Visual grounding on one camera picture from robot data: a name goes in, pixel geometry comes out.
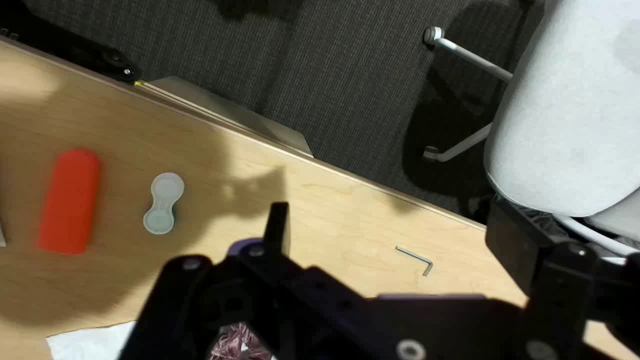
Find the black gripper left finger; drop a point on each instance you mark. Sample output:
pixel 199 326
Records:
pixel 183 300

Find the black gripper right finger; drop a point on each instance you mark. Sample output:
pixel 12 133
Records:
pixel 276 227

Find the white peanut-shaped object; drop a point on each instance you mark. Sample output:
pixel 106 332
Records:
pixel 162 202

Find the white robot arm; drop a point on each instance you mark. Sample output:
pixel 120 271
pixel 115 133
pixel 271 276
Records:
pixel 572 112

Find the red oblong object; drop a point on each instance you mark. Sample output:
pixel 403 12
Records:
pixel 70 201

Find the maroon scrunchie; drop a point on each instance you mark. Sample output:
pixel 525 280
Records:
pixel 232 344

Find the small hex key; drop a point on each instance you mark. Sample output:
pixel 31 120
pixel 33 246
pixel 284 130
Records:
pixel 412 257

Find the black clamp bar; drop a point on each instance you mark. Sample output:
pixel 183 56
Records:
pixel 66 47

